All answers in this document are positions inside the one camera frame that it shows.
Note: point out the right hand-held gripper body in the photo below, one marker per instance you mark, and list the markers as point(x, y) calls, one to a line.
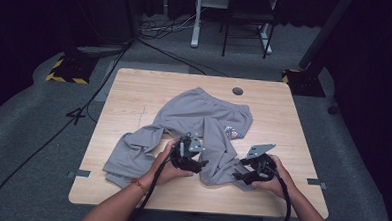
point(260, 163)

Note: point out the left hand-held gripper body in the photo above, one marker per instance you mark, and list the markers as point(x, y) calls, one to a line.
point(185, 153)

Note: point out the grey pants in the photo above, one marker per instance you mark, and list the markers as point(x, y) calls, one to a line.
point(190, 117)

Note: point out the person's right hand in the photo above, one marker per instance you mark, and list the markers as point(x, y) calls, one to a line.
point(277, 187)

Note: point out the person's left hand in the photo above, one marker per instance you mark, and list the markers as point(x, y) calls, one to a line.
point(166, 172)

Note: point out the grey tape strip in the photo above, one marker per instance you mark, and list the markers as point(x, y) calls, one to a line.
point(316, 182)
point(81, 173)

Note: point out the grey table grommet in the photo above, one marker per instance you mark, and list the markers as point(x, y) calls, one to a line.
point(237, 91)

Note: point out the black yellow-striped stand base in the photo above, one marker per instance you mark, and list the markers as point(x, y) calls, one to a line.
point(305, 82)
point(72, 70)

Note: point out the grey flat stand foot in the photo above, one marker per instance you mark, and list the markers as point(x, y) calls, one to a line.
point(103, 49)

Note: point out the grey slanted stand pole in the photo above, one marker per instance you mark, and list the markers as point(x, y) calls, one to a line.
point(324, 32)

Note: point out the black chair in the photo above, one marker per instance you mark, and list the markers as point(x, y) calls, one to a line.
point(251, 16)

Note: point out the white desk frame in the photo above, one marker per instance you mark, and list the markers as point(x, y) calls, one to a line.
point(195, 30)

